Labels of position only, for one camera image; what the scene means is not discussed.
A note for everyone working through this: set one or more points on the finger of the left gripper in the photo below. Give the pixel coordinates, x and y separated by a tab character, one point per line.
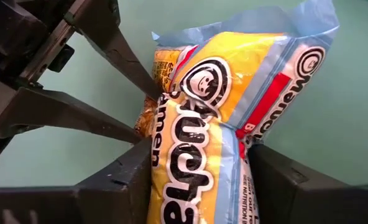
115	46
47	109

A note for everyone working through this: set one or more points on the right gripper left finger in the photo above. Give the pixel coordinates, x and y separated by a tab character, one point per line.
122	193

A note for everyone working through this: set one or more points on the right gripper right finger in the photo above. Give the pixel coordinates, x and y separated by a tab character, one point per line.
280	193

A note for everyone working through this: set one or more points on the blue-edged beef ramen pack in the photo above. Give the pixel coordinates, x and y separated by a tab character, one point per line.
280	90

